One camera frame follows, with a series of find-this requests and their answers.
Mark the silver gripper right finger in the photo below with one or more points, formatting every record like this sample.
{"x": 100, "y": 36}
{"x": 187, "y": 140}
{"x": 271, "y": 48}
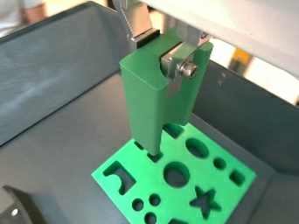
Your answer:
{"x": 176, "y": 61}

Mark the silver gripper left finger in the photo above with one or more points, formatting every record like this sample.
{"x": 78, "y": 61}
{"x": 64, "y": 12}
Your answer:
{"x": 135, "y": 19}

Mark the green arch block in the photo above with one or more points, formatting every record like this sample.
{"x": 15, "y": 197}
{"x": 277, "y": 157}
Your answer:
{"x": 151, "y": 108}

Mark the person in white shirt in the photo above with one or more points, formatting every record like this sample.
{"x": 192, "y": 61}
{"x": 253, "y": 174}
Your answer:
{"x": 19, "y": 13}

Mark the grey plastic bin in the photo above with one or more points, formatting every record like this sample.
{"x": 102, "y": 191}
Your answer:
{"x": 59, "y": 91}

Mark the green shape sorter board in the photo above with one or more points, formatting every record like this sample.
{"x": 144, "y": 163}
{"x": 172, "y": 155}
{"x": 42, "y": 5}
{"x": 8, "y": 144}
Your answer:
{"x": 191, "y": 184}

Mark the black bracket with screw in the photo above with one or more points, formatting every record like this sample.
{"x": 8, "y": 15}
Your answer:
{"x": 23, "y": 212}

